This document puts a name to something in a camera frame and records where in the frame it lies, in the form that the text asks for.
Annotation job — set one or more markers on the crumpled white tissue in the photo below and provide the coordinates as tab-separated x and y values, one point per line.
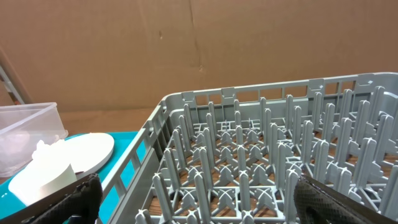
43	150

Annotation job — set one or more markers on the clear plastic waste bin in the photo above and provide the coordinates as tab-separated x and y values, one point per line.
22	127

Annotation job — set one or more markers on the white round plate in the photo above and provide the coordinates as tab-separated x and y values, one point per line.
88	153

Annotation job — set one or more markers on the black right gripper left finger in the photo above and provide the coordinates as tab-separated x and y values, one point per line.
78	202

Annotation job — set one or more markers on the teal plastic tray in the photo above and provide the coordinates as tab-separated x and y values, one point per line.
10	204

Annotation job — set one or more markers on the grey dishwasher rack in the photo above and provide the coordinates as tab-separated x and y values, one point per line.
234	155

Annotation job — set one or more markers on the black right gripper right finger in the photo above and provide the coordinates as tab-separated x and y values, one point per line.
317	203

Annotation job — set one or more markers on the white paper cup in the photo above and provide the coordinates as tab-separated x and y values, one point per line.
43	176

